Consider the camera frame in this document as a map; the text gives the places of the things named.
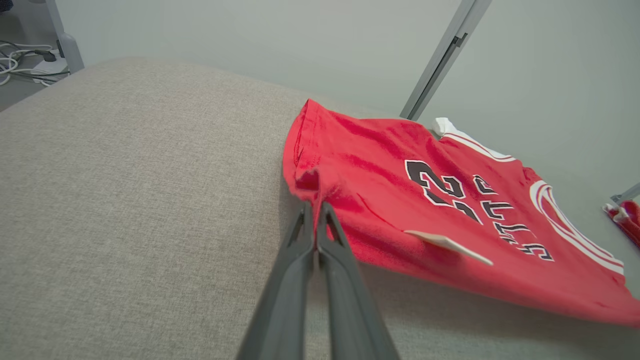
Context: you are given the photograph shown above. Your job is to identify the red shorts white side stripe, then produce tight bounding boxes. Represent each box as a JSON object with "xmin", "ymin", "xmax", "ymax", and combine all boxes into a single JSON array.
[{"xmin": 602, "ymin": 199, "xmax": 640, "ymax": 249}]

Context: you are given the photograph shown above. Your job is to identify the grey partition post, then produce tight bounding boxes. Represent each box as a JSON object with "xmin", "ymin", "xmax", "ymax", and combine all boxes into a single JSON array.
[
  {"xmin": 44, "ymin": 0, "xmax": 85, "ymax": 74},
  {"xmin": 400, "ymin": 0, "xmax": 493, "ymax": 122}
]

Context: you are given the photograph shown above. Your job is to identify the black cable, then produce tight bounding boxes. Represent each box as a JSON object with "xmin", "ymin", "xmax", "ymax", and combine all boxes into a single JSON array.
[{"xmin": 0, "ymin": 39, "xmax": 71, "ymax": 82}]

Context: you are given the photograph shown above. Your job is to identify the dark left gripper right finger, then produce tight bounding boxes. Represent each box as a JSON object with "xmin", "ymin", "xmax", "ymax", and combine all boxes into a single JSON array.
[{"xmin": 316, "ymin": 201, "xmax": 401, "ymax": 360}]

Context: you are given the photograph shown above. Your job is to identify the red basketball jersey white trim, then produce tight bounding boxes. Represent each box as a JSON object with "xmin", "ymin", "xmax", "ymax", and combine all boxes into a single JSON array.
[{"xmin": 281, "ymin": 98, "xmax": 640, "ymax": 328}]

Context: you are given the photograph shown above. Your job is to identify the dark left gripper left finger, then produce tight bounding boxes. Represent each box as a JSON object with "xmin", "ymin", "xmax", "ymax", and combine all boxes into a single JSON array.
[{"xmin": 237, "ymin": 201, "xmax": 315, "ymax": 360}]

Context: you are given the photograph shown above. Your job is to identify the white and black cables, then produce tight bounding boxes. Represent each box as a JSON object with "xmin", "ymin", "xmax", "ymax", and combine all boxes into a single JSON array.
[{"xmin": 0, "ymin": 42, "xmax": 68, "ymax": 87}]

